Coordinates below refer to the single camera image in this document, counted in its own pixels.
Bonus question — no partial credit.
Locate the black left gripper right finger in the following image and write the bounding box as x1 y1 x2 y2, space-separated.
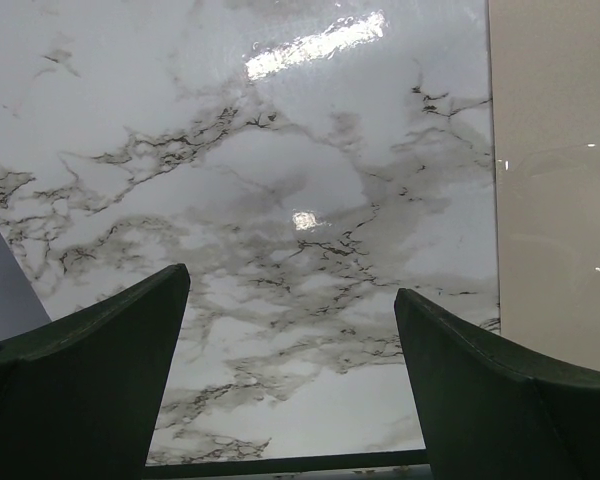
394 288 600 479

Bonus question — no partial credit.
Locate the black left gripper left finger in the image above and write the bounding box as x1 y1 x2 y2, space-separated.
0 264 189 479

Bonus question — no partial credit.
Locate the beige paper folder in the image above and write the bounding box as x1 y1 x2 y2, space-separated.
488 1 600 370

